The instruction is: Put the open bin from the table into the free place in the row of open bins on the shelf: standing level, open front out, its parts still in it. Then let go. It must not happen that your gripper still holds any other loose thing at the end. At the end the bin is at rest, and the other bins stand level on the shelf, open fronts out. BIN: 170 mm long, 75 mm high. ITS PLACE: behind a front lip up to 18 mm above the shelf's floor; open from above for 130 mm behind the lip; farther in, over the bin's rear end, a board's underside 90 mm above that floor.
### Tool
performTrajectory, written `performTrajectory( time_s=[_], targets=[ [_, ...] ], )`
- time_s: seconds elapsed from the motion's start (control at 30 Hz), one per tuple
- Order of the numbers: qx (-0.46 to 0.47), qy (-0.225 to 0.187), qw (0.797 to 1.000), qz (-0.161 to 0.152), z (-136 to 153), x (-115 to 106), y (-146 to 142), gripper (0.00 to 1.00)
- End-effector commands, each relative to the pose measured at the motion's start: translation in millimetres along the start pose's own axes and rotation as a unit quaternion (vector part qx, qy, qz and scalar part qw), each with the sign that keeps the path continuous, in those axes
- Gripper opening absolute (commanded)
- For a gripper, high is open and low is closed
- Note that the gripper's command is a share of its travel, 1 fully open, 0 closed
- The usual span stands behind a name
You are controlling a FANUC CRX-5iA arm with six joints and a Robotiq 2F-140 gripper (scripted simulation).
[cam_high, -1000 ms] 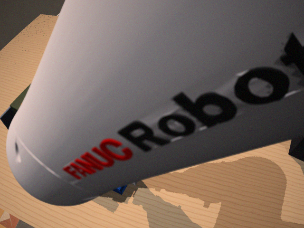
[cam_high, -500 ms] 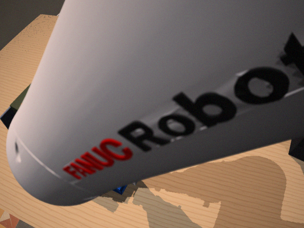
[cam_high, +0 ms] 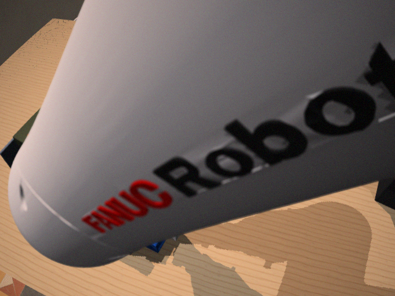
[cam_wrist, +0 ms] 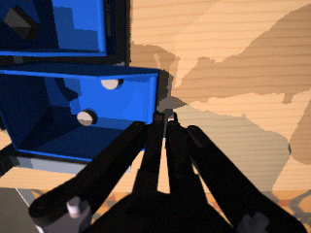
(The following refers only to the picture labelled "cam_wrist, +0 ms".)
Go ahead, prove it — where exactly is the blue bin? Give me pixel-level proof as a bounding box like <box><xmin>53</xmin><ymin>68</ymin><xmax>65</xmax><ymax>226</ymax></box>
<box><xmin>0</xmin><ymin>0</ymin><xmax>116</xmax><ymax>57</ymax></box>
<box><xmin>0</xmin><ymin>60</ymin><xmax>159</xmax><ymax>161</ymax></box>

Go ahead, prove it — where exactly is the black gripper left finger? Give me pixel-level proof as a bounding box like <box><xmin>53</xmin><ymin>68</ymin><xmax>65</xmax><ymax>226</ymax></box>
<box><xmin>28</xmin><ymin>96</ymin><xmax>166</xmax><ymax>233</ymax></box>

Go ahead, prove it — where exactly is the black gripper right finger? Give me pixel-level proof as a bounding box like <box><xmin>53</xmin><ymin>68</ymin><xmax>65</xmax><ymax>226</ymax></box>
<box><xmin>163</xmin><ymin>97</ymin><xmax>308</xmax><ymax>233</ymax></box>

